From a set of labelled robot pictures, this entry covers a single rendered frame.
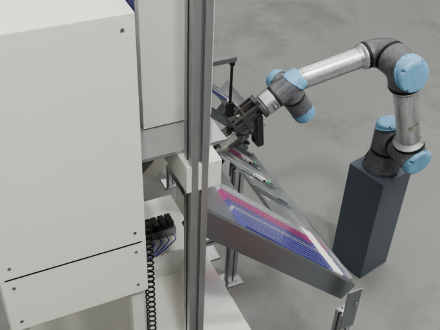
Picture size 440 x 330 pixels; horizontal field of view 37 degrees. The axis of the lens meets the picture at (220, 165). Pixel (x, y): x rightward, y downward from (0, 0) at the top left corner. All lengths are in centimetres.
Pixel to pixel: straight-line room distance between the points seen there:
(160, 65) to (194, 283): 54
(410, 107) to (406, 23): 288
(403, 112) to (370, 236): 69
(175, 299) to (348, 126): 213
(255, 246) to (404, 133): 97
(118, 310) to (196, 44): 109
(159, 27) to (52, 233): 47
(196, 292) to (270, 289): 132
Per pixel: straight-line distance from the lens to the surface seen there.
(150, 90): 138
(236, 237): 161
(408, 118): 241
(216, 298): 209
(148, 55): 134
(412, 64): 224
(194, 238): 149
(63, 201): 134
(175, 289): 211
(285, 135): 380
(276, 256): 174
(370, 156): 271
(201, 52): 121
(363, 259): 297
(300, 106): 210
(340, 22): 509
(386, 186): 271
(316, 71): 225
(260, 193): 211
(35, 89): 118
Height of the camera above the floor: 223
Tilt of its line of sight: 39 degrees down
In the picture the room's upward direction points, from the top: 3 degrees clockwise
